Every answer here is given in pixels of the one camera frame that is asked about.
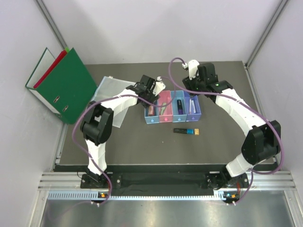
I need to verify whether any green lever arch binder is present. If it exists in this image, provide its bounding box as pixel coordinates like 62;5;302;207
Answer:
25;48;97;124

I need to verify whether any red folder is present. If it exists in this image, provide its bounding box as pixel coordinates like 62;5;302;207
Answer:
34;50;67;89

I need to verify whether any clear mesh zipper pouch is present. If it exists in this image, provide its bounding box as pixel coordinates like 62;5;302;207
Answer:
92;76;135;128

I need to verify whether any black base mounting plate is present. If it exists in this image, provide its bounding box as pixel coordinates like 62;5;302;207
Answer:
81;164;249;190

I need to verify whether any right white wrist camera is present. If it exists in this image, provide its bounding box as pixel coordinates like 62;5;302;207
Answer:
182;60;200;80

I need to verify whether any white blue whiteboard marker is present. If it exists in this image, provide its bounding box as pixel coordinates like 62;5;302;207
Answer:
191;100;196;114

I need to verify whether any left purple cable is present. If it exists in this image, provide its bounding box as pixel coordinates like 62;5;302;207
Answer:
72;76;177;206

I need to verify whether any green highlighter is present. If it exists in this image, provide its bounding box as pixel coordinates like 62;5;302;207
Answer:
160;107;166;115

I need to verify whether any light blue drawer bin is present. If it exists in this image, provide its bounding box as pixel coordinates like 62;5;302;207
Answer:
144;105;160;124
171;90;187;122

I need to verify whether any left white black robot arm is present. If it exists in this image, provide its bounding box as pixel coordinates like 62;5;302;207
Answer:
80;75;166;188

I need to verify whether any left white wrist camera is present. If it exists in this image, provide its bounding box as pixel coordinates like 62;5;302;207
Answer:
153;77;166;96

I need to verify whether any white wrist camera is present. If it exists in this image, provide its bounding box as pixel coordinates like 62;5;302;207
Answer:
153;77;166;96
182;60;200;80

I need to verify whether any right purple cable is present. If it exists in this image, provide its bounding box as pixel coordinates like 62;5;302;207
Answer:
168;57;285;206

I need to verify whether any purple capped black highlighter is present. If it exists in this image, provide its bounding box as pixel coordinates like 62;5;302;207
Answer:
177;99;183;115

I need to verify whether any white peach pencil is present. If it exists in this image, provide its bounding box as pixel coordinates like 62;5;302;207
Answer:
188;99;192;114

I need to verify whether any pink capped crayon tube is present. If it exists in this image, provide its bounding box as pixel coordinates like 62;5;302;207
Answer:
148;106;155;116

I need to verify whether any slotted grey cable duct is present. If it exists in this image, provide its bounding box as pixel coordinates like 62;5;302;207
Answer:
47;189;226;201

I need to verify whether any right aluminium corner post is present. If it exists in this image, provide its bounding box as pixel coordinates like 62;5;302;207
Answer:
244;0;290;70

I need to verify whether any left aluminium corner post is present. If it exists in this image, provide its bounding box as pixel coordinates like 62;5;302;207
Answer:
34;0;68;49

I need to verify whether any aluminium corner post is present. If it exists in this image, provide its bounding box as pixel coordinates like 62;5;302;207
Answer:
244;0;290;70
34;0;68;49

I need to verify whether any purple cable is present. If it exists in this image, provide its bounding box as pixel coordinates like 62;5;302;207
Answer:
168;57;285;206
72;76;177;206

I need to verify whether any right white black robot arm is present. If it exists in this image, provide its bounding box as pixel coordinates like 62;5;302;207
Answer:
182;60;281;188

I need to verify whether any pink drawer bin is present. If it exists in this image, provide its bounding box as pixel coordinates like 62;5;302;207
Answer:
158;90;173;123

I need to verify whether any blue capped black highlighter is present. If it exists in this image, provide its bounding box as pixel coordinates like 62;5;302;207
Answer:
173;128;195;134

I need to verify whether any purple drawer bin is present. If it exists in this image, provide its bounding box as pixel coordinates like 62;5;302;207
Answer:
184;92;202;122

